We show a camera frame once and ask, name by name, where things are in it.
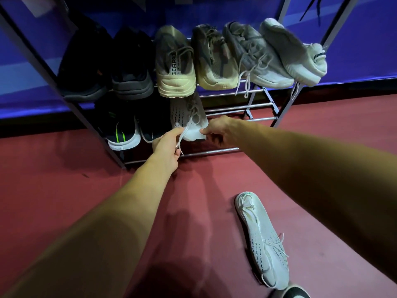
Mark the person's left hand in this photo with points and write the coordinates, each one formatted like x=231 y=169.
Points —
x=166 y=152

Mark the person's right hand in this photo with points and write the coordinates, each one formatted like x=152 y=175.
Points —
x=220 y=131

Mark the black green sneaker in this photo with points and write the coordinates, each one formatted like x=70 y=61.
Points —
x=152 y=124
x=121 y=133

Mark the white knit sneaker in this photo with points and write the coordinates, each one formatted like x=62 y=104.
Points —
x=263 y=238
x=189 y=117

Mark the grey metal shoe rack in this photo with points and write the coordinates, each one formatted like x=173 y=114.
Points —
x=266 y=103

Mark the tan chunky sneaker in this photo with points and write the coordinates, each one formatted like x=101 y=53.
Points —
x=214 y=62
x=173 y=65

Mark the grey white sneaker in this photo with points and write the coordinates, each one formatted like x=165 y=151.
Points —
x=294 y=55
x=257 y=58

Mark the black orange sneaker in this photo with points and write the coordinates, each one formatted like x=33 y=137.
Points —
x=131 y=68

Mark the black shoe orange marks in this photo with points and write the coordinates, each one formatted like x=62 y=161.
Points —
x=83 y=62

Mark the person's left forearm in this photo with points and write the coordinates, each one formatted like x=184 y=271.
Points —
x=93 y=238

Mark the person's right forearm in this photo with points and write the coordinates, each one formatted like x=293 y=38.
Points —
x=325 y=183

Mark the black white worn shoe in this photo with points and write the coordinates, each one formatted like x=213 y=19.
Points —
x=291 y=292

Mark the blue printed wall banner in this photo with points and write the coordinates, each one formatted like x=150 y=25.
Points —
x=356 y=43

